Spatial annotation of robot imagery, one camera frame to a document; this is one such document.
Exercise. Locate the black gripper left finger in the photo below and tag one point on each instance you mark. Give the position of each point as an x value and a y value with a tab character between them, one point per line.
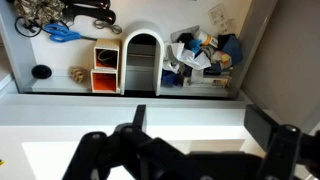
100	146

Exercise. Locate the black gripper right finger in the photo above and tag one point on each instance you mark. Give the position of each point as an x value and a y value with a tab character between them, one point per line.
283	150

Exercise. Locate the white arched drawer divider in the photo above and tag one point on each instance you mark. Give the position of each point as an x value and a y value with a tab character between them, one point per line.
124	66

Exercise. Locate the white open drawer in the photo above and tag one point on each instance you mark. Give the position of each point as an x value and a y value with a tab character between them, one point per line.
83	56

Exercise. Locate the white bathroom vanity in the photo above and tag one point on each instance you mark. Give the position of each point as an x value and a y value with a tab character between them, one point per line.
100	113

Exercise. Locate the tan hair clip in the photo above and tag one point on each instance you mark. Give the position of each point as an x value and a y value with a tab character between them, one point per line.
78	74

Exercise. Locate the black round knob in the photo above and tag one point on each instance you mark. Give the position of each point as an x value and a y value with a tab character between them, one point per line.
41	72

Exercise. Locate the dark blue cloth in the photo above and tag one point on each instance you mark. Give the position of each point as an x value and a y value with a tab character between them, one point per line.
170	78

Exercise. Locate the flat printed box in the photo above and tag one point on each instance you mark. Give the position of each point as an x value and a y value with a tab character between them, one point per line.
213	81

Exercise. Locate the dark blue pouch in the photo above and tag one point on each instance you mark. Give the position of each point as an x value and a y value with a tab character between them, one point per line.
233	48

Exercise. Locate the small metal scissors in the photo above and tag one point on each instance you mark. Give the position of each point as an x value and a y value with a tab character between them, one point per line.
115	28

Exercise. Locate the white tube orange band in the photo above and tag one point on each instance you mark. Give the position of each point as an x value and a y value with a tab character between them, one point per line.
206	39

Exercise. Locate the black hair brush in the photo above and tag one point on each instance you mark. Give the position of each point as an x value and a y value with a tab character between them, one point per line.
90	2

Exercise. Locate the white paper labels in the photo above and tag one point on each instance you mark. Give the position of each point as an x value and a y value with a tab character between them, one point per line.
220	16

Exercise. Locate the camouflage fabric scrunchie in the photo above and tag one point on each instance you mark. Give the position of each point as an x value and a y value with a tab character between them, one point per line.
36	8

